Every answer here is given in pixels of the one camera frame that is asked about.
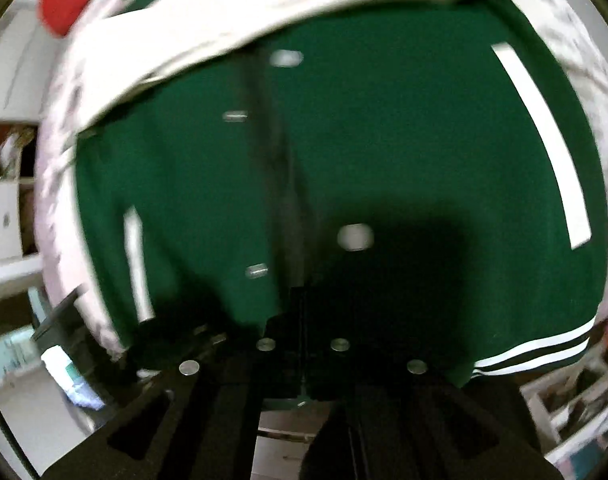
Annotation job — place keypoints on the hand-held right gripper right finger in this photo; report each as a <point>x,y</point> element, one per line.
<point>324,332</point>

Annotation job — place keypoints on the white shelf unit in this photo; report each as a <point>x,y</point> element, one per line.
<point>13,90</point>

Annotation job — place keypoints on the white file box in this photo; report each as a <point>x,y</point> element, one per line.
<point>7,220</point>

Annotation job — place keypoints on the green white-sleeved varsity jacket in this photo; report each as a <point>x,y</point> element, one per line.
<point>409,135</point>

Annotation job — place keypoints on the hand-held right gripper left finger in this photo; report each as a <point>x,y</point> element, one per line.
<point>283,332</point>

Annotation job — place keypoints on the cluttered white shelf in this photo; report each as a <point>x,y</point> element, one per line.
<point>574,400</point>

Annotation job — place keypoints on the white grey leaf-print blanket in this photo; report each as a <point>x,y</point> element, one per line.
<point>58,210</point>

